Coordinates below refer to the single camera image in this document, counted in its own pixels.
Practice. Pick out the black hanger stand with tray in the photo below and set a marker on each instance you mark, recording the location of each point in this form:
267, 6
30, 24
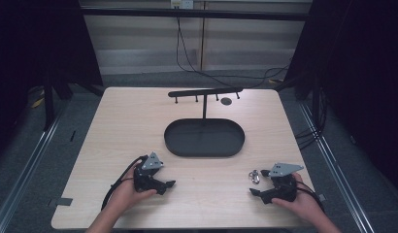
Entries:
204, 137

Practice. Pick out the person's right hand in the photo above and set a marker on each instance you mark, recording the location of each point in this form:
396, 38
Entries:
302, 204

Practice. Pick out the yellow floor object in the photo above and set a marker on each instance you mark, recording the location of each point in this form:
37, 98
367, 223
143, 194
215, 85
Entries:
37, 102

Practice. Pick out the person's left hand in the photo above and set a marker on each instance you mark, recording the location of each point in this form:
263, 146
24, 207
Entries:
129, 194

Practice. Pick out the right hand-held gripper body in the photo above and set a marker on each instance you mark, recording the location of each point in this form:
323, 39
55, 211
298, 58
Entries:
282, 187

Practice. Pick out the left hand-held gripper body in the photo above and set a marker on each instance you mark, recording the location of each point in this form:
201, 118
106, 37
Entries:
145, 181

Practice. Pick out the black curtain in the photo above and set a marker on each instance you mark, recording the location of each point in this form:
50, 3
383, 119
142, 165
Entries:
358, 81
35, 42

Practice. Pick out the black horizontal frame bar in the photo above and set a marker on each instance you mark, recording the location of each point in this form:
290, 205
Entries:
193, 14

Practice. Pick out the metal floor rail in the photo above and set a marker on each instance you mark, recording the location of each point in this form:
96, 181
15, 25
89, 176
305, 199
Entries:
336, 168
25, 171

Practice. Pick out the white wall outlet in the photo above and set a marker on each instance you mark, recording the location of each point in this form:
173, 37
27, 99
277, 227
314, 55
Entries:
182, 4

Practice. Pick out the grey tape strip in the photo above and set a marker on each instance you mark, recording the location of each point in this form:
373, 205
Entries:
60, 202

